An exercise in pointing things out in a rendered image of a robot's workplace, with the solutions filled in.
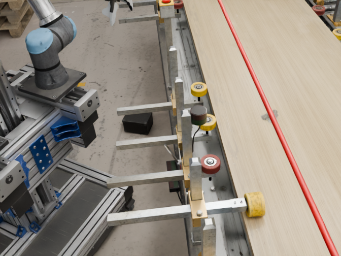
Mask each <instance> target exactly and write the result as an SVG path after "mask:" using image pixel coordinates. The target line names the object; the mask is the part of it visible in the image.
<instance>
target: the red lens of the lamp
mask: <svg viewBox="0 0 341 256"><path fill-rule="evenodd" d="M192 108H193V107H192ZM192 108H191V109H192ZM205 108H206V107H205ZM191 109H190V114H191V118H192V119H194V120H203V119H205V118H206V117H207V109H206V112H205V113H204V114H203V115H195V114H192V112H191Z"/></svg>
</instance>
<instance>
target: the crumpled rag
mask: <svg viewBox="0 0 341 256"><path fill-rule="evenodd" d="M273 113H274V115H275V117H276V120H277V116H278V112H277V110H275V109H274V110H273ZM261 118H262V119H263V120H268V122H269V123H271V120H270V118H269V115H268V113H266V114H264V115H261Z"/></svg>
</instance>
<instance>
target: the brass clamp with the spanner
mask: <svg viewBox="0 0 341 256"><path fill-rule="evenodd" d="M181 161H182V170H183V174H184V184H185V188H190V178H188V174H189V173H190V172H189V166H184V161H183V157H182V158H181Z"/></svg>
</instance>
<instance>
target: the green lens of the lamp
mask: <svg viewBox="0 0 341 256"><path fill-rule="evenodd" d="M206 122H207V117H206V118H205V119H204V120H200V121H197V120H194V119H192V118H191V123H192V124H193V125H204V124H205V123H206Z"/></svg>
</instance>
